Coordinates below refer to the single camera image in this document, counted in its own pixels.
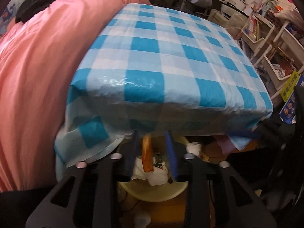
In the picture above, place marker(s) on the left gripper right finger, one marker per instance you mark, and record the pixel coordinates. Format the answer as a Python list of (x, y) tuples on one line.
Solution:
[(171, 155)]

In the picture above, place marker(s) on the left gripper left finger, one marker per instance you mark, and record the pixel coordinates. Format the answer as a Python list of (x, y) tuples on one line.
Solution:
[(132, 151)]

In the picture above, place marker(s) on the white red wrapper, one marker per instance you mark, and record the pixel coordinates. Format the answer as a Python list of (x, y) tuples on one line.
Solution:
[(158, 177)]

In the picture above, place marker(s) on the large white paper towel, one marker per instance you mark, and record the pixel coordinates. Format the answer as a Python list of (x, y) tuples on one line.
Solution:
[(194, 148)]

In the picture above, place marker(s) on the yellow trash bin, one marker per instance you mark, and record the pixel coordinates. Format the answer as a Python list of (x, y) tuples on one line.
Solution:
[(143, 191)]

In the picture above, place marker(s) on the blue checkered tablecloth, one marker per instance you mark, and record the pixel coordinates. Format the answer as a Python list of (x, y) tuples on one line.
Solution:
[(154, 69)]

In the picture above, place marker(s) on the yellow blue box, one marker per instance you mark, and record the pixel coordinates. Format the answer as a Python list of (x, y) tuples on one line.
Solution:
[(287, 113)]

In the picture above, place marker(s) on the pink duvet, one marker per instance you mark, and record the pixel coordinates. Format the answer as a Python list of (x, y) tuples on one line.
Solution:
[(38, 60)]

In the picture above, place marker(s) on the white drawer cabinet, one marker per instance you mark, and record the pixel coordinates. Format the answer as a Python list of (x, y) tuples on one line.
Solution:
[(230, 19)]

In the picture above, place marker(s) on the white shelf rack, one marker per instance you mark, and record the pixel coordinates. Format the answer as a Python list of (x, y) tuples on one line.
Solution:
[(275, 48)]

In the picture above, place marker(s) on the whale pattern pillow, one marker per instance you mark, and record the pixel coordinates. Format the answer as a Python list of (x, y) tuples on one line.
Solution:
[(9, 13)]

